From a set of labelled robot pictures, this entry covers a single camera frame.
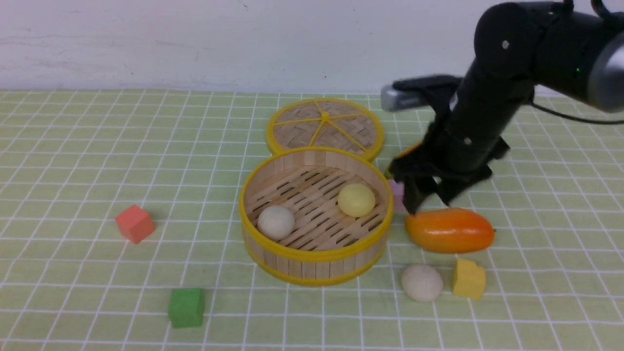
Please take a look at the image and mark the bamboo steamer tray yellow rim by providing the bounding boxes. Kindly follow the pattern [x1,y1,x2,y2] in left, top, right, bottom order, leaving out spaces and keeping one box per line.
[238,147,394,286]

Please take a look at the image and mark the yellow toy banana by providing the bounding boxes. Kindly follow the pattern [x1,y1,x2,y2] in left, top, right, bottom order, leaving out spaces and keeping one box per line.
[383,142,421,180]

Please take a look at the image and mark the red cube block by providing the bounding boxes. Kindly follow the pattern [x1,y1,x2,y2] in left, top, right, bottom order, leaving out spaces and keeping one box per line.
[115,204,156,245]

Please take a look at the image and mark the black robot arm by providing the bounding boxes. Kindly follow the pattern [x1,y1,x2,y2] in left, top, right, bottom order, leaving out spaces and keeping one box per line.
[381,0,624,215]

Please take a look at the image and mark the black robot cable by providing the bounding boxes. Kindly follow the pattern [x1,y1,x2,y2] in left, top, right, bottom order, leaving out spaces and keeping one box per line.
[529,95,624,125]

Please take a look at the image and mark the green checkered tablecloth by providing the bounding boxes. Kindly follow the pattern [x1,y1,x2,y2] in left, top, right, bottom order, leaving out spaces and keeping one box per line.
[0,91,624,351]

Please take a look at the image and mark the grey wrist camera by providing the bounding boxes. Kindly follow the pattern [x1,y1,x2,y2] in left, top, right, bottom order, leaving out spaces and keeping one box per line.
[380,75,464,113]

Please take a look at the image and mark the woven bamboo steamer lid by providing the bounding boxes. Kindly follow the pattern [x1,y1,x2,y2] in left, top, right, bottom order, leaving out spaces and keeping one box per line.
[265,97,384,162]

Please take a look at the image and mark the green cube block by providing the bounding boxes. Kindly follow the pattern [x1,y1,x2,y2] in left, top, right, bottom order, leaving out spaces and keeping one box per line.
[168,288,205,329]

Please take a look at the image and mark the yellow cube block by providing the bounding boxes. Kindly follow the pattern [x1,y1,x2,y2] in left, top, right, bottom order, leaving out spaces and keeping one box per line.
[451,258,487,299]

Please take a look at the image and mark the pink cube block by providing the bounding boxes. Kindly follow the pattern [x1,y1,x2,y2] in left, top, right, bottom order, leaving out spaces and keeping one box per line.
[388,179,406,213]

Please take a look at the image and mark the pale yellow bun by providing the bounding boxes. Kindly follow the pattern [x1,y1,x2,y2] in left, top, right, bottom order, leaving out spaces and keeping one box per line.
[337,183,376,217]

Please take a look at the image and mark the orange toy mango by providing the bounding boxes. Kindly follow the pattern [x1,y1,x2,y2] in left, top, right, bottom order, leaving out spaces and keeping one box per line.
[404,207,496,254]

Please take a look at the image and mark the white bun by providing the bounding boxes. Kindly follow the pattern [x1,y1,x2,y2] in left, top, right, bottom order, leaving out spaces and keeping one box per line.
[401,264,444,303]
[256,205,295,241]

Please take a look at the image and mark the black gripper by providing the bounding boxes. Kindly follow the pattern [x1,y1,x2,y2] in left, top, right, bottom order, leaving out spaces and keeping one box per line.
[391,119,509,215]

